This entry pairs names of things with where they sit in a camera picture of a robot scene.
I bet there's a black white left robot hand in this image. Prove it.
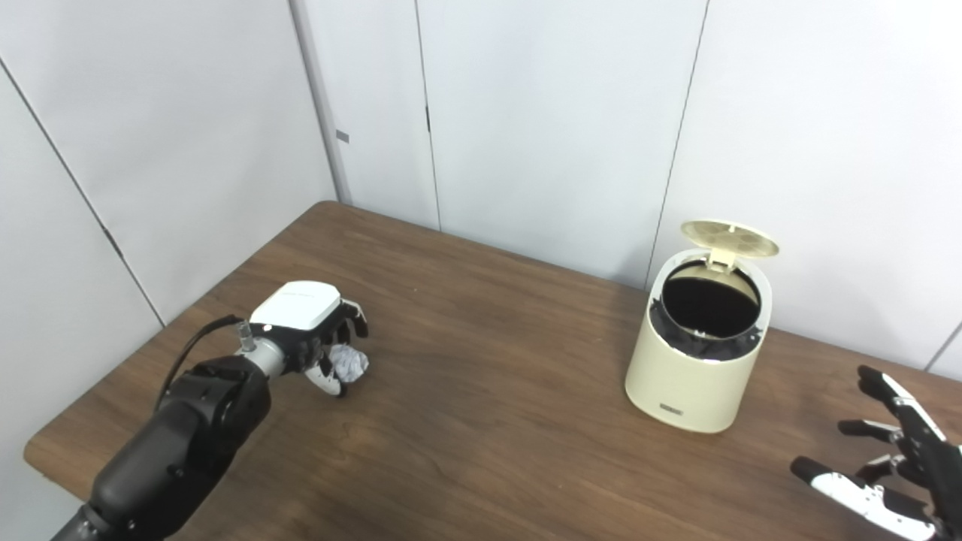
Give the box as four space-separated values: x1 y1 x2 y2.
248 281 370 399

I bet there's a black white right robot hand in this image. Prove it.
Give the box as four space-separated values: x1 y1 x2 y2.
790 365 962 541

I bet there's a white paper ball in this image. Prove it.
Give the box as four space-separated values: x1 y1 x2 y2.
329 344 370 385

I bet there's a round cream bin lid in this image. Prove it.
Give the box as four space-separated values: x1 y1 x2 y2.
680 219 780 270

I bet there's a cream desktop trash bin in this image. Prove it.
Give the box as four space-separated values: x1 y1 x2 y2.
625 248 773 434

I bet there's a black bin liner bag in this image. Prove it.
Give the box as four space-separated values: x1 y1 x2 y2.
650 259 764 361

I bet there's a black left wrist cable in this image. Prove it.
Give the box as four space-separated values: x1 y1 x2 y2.
154 316 253 410

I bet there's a grey wall corner post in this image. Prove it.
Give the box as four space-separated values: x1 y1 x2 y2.
289 0 354 205

